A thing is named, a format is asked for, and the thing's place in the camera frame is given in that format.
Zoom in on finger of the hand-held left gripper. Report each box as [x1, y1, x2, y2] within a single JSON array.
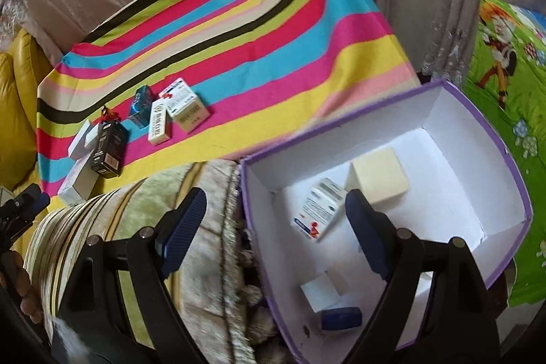
[[19, 193, 51, 226], [11, 184, 41, 211]]

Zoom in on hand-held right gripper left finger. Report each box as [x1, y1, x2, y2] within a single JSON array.
[[55, 187, 208, 364]]

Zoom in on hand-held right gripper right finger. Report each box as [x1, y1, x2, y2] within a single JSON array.
[[345, 189, 500, 364]]

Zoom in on large white box pink print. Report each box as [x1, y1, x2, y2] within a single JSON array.
[[57, 153, 101, 206]]

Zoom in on white medicine box red mark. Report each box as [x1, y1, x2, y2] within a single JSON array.
[[291, 177, 347, 242]]

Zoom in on plain white cube box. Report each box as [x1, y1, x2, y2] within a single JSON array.
[[326, 268, 351, 296]]

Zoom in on beige box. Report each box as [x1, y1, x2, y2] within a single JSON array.
[[345, 148, 411, 207]]

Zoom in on white cube box black text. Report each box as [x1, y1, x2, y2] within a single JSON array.
[[301, 272, 342, 312]]

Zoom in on long white box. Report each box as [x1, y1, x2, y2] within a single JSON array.
[[68, 119, 101, 160]]

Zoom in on blue and white box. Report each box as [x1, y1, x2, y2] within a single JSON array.
[[321, 306, 362, 331]]

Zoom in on purple storage box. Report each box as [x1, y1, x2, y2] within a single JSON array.
[[239, 79, 534, 364]]

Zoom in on white box brown text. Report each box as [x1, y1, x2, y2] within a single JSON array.
[[148, 97, 173, 146]]

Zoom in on small blue-white box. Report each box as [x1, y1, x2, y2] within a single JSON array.
[[159, 77, 211, 133]]

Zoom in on teal patterned box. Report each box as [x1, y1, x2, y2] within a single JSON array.
[[128, 86, 155, 129]]

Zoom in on person's left hand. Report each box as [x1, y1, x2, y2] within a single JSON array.
[[0, 251, 43, 324]]

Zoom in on gold striped plush cushion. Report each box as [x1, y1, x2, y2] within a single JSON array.
[[23, 159, 295, 364]]

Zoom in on yellow leather sofa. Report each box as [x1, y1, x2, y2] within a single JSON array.
[[0, 27, 56, 194]]

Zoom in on colourful striped cloth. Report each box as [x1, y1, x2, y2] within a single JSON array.
[[36, 0, 421, 198]]

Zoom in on green cartoon play mat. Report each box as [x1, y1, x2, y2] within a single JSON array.
[[463, 0, 546, 307]]

